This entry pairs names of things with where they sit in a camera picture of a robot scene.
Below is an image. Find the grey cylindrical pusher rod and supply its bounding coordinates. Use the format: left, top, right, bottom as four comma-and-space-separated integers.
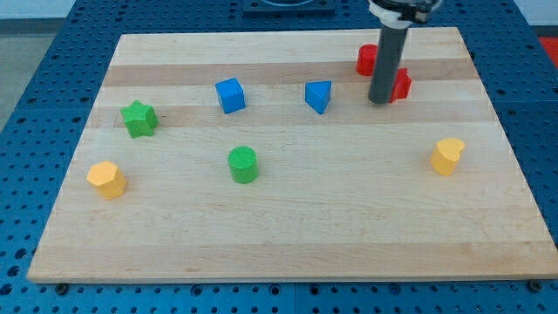
368, 25, 408, 105

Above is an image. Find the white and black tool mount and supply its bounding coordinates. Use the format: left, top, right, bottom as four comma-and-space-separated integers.
368, 0, 443, 29

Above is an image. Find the red star block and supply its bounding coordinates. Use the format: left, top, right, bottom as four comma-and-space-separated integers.
389, 68, 412, 103

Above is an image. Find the green star block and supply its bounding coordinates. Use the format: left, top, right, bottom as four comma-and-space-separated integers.
120, 100, 159, 139

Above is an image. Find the red cylinder block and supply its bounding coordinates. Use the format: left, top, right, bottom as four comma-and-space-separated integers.
356, 44, 378, 76

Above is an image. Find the blue triangle block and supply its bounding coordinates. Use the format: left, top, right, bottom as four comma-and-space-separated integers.
304, 80, 332, 114

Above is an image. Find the yellow heart block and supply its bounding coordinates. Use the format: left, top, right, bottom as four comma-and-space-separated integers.
430, 138, 466, 176

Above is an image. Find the blue cube block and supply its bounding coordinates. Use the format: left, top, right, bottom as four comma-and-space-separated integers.
215, 78, 246, 114

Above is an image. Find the wooden board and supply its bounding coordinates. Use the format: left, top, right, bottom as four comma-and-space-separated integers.
27, 27, 557, 283

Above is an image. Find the green cylinder block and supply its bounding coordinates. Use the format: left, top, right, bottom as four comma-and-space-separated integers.
228, 146, 259, 184

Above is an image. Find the yellow hexagon block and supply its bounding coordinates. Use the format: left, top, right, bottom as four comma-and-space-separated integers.
86, 160, 127, 200

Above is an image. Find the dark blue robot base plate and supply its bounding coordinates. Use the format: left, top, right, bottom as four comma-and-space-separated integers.
241, 0, 337, 16

